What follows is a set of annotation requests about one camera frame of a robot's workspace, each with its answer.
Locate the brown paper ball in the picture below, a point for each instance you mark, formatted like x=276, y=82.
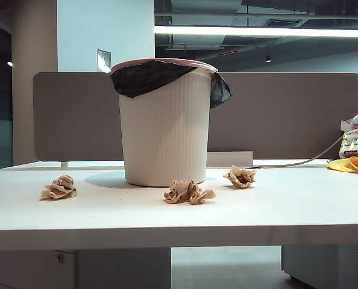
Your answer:
x=185, y=192
x=60, y=188
x=239, y=176

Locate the white ribbed trash can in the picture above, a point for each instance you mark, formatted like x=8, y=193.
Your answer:
x=167, y=135

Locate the black trash bag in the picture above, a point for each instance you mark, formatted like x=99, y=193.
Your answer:
x=143, y=78

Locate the grey desk partition panel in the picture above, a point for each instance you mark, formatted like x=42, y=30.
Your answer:
x=272, y=120

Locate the red ceiling sign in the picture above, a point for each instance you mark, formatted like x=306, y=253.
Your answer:
x=227, y=54

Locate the white partition foot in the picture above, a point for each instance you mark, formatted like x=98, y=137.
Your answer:
x=64, y=164

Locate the black ceiling spot lamp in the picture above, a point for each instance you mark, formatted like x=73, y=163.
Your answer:
x=268, y=58

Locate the ceiling light strip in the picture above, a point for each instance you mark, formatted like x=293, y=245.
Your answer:
x=257, y=31

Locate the white drawer cabinet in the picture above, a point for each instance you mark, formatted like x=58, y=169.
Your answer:
x=106, y=271

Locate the beige round column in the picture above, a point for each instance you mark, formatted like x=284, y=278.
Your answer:
x=34, y=90

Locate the round drawer lock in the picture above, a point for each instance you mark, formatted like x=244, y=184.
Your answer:
x=60, y=258

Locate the yellow cloth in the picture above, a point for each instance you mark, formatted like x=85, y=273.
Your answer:
x=344, y=165

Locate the printed plastic snack bag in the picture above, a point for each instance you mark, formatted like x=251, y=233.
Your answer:
x=355, y=141

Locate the white vented cabinet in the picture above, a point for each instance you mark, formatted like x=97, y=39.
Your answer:
x=317, y=262

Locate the metal wall plate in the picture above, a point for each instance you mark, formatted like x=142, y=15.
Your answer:
x=103, y=61

